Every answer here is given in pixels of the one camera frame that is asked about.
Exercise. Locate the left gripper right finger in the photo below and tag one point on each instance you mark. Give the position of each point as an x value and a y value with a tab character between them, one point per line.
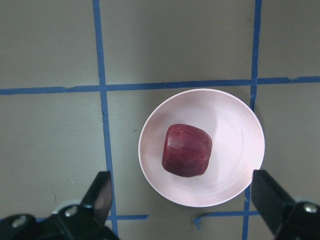
272	202

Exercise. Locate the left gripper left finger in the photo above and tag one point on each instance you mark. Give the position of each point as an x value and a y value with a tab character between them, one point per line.
99	197

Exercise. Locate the red apple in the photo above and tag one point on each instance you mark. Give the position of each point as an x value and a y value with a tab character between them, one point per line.
186	150

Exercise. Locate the pink plate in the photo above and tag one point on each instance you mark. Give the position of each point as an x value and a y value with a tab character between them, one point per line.
238	147

